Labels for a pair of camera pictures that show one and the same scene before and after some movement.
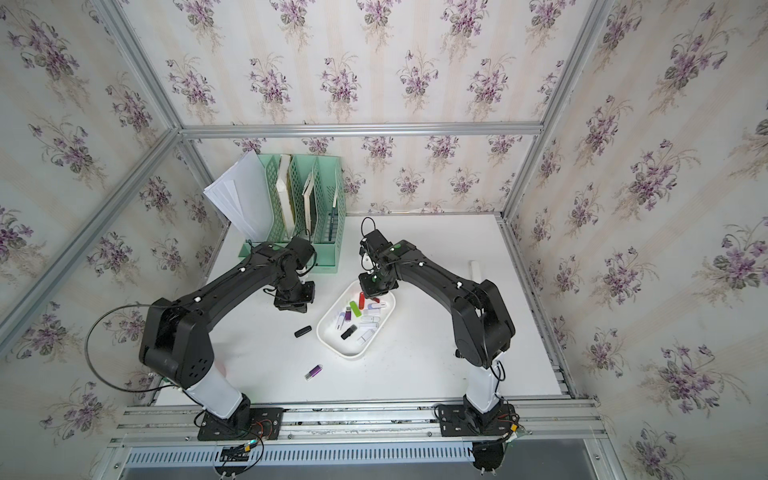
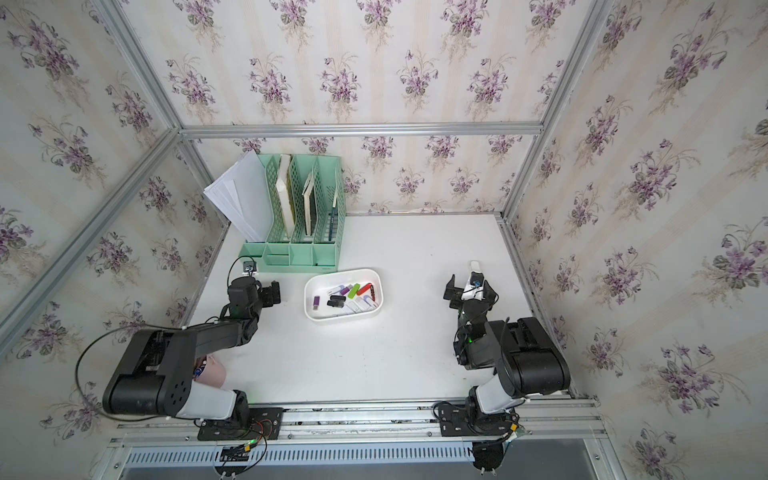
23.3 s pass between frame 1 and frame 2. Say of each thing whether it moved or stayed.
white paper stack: stayed
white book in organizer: stayed
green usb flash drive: moved
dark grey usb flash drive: moved
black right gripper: moved
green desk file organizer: stayed
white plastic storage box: moved
